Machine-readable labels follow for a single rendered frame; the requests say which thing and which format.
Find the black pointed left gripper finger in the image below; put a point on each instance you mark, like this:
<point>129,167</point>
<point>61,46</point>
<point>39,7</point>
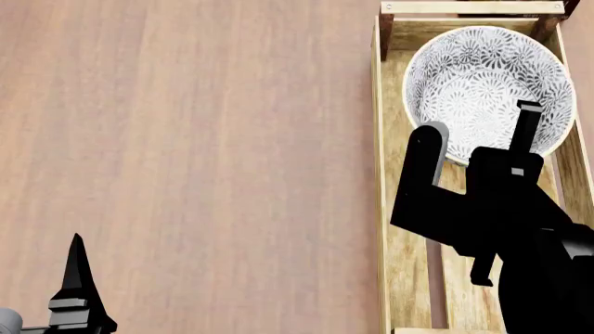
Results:
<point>78,268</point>

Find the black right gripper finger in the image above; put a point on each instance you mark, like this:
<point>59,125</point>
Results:
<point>524,130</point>
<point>424,156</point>

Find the bowl with white floral pattern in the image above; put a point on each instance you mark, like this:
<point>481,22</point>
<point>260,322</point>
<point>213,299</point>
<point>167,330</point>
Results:
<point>478,80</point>

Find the light wooden slatted tray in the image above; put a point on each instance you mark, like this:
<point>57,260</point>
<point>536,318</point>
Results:
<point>408,264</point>

